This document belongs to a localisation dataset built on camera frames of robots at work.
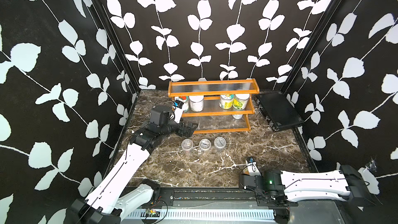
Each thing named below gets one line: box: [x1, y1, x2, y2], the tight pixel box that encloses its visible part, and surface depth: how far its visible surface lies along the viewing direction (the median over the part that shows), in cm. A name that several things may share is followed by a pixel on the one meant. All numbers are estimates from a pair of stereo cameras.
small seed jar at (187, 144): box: [181, 138, 194, 154], surface depth 88 cm
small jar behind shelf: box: [232, 114, 244, 120], surface depth 103 cm
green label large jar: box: [232, 93, 250, 111], surface depth 87 cm
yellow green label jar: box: [218, 94, 235, 110], surface depth 88 cm
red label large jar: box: [178, 95, 190, 113], surface depth 86 cm
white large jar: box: [188, 94, 205, 112], surface depth 86 cm
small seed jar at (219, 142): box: [214, 136, 227, 149], surface depth 89 cm
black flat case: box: [255, 91, 305, 132], surface depth 106 cm
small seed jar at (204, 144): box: [199, 138, 212, 151], surface depth 88 cm
